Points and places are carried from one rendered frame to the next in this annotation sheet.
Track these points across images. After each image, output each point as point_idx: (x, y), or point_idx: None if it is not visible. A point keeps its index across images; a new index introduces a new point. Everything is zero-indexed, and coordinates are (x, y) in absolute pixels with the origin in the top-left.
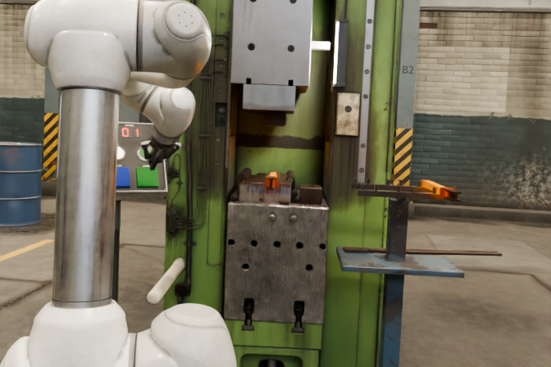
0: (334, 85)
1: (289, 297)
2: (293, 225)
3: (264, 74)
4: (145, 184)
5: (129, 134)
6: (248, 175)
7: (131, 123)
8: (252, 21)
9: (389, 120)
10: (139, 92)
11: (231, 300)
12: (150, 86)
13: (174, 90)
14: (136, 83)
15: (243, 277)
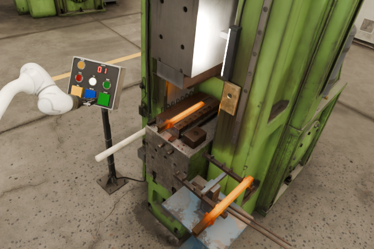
0: (220, 76)
1: (170, 183)
2: (172, 154)
3: (167, 58)
4: (101, 103)
5: (101, 71)
6: (175, 105)
7: (104, 64)
8: (161, 18)
9: (259, 115)
10: (30, 94)
11: (148, 167)
12: (38, 89)
13: (40, 100)
14: (23, 91)
15: (152, 161)
